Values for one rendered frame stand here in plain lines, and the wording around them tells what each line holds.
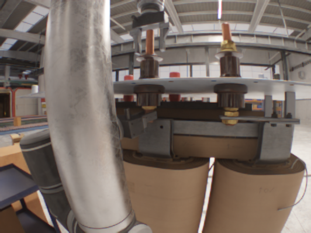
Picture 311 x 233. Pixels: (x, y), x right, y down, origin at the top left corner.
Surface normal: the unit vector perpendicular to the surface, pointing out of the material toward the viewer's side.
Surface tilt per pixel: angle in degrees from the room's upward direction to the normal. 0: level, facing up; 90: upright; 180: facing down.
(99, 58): 85
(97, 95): 86
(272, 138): 90
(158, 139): 90
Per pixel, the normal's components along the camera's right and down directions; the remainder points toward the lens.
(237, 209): -0.64, 0.06
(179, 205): 0.00, 0.07
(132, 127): 0.77, 0.06
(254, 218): -0.34, 0.07
